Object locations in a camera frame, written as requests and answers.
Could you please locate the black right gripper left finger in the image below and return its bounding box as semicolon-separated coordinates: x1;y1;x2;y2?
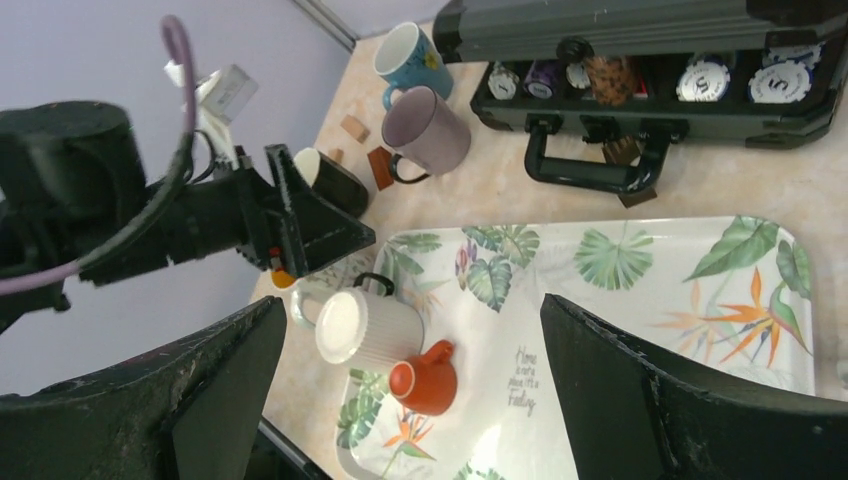
1;296;286;479

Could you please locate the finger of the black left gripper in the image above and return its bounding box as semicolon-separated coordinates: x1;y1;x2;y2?
264;144;376;278

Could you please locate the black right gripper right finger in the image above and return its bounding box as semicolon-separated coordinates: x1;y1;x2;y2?
540;294;847;479

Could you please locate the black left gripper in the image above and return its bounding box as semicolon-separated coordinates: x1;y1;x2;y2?
1;100;272;328

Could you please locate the black glossy mug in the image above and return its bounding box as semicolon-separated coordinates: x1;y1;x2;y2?
293;148;369;218

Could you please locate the white ribbed mug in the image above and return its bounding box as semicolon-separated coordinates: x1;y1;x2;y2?
315;272;425;374

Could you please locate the lilac purple mug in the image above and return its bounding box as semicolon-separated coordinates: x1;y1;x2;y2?
381;86;471;185

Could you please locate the small orange cup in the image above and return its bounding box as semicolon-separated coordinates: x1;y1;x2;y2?
388;340;458;416

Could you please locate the light blue dotted mug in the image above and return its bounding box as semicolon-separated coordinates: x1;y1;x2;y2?
373;22;454;110

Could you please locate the wooden block left lower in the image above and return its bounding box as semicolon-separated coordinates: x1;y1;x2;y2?
367;146;394;191

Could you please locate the wooden block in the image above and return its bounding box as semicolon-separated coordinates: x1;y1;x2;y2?
367;146;394;191
340;115;370;144

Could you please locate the wooden block left upper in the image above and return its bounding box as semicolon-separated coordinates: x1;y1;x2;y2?
340;115;370;144

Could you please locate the floral white serving tray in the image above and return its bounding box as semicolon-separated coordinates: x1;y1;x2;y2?
335;215;817;479

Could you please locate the dark green carrying case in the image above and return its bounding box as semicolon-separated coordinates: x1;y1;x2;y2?
432;1;847;197

